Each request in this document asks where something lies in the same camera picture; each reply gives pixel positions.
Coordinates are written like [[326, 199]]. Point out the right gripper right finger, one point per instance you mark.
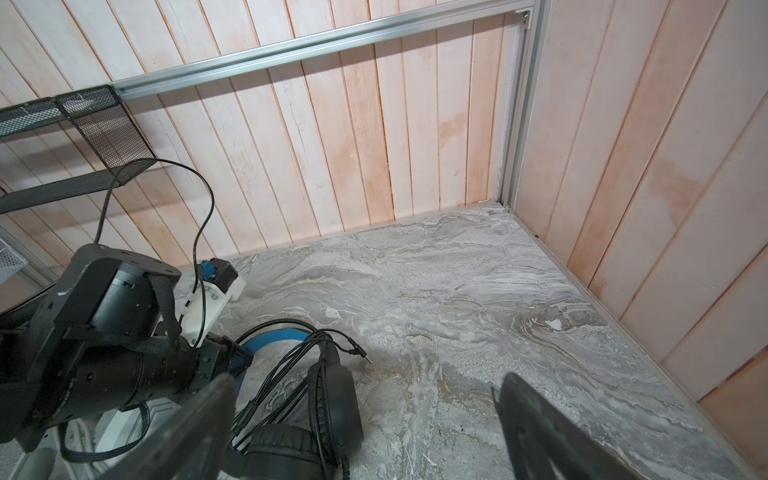
[[543, 443]]

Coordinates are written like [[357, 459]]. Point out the horizontal aluminium wall rail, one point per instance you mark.
[[315, 45]]

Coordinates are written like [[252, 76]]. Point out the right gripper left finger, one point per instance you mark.
[[191, 444]]

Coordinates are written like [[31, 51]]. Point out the white wire mesh shelf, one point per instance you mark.
[[11, 262]]

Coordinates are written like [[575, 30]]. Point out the black and blue headphones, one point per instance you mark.
[[317, 428]]

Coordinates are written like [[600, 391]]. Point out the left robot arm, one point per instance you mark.
[[103, 337]]

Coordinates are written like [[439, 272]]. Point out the white headphones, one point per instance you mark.
[[98, 433]]

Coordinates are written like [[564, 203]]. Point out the black wire mesh basket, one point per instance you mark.
[[88, 142]]

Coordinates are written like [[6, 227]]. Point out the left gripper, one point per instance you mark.
[[216, 355]]

